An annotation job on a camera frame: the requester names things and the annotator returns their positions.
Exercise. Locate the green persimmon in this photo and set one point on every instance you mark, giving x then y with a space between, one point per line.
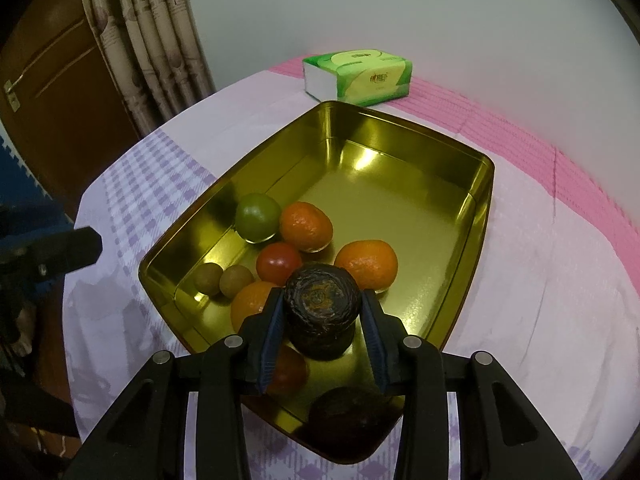
257 217

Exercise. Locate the white purple checked cloth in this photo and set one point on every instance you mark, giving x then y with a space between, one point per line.
525 285

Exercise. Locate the green tissue pack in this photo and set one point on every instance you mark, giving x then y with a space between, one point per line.
370 77

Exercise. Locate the red persimmon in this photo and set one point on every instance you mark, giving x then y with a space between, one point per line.
279 262
290 370

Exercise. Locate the maroon tin box gold inside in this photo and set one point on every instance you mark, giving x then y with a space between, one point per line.
400 200

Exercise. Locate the brown wooden door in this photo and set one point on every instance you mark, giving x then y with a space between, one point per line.
60 125

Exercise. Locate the small brown longan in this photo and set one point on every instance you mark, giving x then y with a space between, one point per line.
207 278
235 280

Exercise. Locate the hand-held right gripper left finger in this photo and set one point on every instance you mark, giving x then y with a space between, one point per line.
272 340

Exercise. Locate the patterned beige curtain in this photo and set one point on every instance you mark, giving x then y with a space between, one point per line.
145 35

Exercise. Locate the yellow-orange round orange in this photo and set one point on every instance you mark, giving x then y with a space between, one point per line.
250 305

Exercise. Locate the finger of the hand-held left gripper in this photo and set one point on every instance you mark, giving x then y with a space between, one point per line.
65 251

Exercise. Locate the orange mandarin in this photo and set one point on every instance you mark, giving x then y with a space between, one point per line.
367 262
306 226

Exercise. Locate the blue foam floor mat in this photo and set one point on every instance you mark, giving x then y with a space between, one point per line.
20 180

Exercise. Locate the pink ribbed blanket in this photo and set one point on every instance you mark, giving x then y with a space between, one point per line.
500 130

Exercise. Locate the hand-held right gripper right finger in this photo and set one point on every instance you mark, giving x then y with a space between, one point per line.
376 347

